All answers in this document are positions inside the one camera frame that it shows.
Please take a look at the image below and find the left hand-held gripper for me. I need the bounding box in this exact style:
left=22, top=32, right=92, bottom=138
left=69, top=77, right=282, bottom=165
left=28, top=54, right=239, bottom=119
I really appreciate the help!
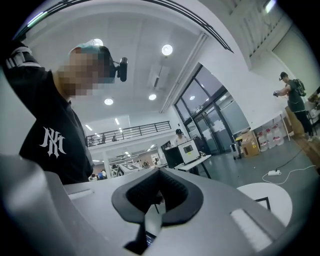
left=116, top=161, right=145, bottom=179

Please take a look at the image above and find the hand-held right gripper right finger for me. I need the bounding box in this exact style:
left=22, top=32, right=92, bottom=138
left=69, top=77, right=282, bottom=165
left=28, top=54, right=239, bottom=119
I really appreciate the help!
left=146, top=167, right=289, bottom=256

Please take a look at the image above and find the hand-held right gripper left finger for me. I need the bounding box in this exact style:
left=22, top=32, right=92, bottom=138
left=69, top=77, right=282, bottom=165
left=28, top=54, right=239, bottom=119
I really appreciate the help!
left=0, top=69, right=161, bottom=256

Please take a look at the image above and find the black framed bird picture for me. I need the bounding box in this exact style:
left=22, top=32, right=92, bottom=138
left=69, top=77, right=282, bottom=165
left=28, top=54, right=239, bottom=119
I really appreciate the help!
left=254, top=196, right=272, bottom=212

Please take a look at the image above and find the round white table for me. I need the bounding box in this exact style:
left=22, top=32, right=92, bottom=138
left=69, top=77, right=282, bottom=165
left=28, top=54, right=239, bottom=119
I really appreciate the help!
left=235, top=182, right=294, bottom=227

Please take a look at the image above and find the black metal railing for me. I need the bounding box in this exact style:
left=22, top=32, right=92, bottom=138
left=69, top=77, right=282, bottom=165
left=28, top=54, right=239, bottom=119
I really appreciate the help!
left=85, top=120, right=172, bottom=149

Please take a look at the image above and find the black case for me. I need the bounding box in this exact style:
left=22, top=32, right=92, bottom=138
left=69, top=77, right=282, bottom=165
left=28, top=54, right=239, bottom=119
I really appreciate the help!
left=163, top=145, right=182, bottom=169

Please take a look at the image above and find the white box machine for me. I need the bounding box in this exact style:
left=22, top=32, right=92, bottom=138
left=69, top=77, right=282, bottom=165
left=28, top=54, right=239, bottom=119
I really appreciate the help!
left=177, top=139, right=201, bottom=166

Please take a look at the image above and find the white marble top table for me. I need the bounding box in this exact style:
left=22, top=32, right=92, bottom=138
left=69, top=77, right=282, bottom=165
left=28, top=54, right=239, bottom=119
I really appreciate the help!
left=173, top=154, right=212, bottom=180

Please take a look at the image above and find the blue screen device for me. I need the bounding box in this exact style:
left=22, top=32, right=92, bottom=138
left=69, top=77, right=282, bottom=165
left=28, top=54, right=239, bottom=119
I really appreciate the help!
left=144, top=230, right=158, bottom=249

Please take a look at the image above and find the silver suitcase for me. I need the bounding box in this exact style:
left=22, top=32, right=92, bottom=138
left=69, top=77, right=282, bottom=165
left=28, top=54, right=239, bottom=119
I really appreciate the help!
left=230, top=135, right=242, bottom=161

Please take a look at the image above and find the cardboard box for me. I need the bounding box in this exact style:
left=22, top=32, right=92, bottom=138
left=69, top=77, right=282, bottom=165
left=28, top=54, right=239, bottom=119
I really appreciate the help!
left=239, top=130, right=261, bottom=159

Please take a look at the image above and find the clear water jug red label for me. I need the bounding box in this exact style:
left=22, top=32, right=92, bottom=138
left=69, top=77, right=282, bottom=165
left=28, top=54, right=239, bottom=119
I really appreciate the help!
left=265, top=127, right=277, bottom=150
left=273, top=124, right=286, bottom=147
left=257, top=128, right=269, bottom=153

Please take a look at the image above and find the ceiling air vent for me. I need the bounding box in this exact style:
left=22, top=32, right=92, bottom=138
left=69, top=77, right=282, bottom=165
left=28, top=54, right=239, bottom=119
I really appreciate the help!
left=148, top=64, right=171, bottom=89

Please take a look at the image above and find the person in black shirt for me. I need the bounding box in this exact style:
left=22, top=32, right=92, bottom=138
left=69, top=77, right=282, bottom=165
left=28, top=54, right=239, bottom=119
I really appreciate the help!
left=1, top=40, right=95, bottom=186

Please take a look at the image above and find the black framed glass door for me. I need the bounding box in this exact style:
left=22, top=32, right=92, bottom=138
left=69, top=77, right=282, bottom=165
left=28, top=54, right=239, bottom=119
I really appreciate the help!
left=173, top=62, right=251, bottom=156

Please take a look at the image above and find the person's head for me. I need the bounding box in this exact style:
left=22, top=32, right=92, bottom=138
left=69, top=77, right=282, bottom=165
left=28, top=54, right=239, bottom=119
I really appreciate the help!
left=55, top=45, right=116, bottom=101

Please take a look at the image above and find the row of water bottles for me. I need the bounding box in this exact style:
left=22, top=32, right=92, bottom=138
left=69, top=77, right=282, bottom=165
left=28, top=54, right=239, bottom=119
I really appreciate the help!
left=250, top=112, right=292, bottom=142

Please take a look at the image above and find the teal cap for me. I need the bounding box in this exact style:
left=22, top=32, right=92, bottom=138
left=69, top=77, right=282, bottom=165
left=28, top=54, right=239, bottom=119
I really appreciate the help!
left=68, top=38, right=111, bottom=55

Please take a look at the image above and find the white cable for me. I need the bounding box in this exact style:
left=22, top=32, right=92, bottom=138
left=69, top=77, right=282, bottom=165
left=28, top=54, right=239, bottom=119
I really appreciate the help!
left=261, top=164, right=318, bottom=186

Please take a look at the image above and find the black cable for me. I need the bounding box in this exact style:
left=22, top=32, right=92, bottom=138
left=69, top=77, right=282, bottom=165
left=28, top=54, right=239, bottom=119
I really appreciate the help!
left=275, top=146, right=312, bottom=173

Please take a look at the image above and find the black head-mounted camera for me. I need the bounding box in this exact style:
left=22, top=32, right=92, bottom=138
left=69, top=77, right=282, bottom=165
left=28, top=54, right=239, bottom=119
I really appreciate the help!
left=112, top=56, right=129, bottom=83

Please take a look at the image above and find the person's right shoulder strap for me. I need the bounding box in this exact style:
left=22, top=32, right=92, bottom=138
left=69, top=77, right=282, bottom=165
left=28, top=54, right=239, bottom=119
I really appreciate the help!
left=5, top=45, right=43, bottom=70

